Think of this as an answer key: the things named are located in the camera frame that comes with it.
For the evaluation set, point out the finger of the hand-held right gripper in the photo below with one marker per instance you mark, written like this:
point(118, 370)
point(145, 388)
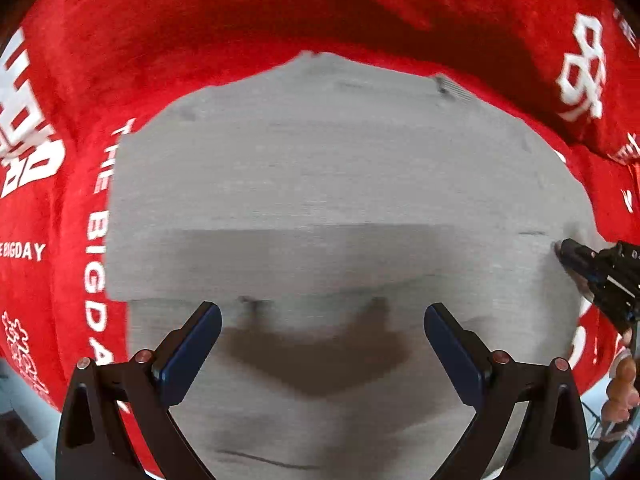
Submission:
point(575, 251)
point(595, 287)

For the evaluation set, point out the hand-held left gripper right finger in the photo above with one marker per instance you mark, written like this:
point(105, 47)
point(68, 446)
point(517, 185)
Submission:
point(452, 355)

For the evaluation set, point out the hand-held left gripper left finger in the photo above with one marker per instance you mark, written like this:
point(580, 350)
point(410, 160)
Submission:
point(192, 355)

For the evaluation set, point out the grey knit garment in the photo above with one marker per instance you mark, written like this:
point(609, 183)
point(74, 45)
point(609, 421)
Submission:
point(325, 170)

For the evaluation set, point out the person's right hand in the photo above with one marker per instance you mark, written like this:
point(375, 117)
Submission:
point(622, 390)

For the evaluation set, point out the red printed blanket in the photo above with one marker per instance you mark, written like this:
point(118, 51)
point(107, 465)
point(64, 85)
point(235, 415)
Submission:
point(210, 25)

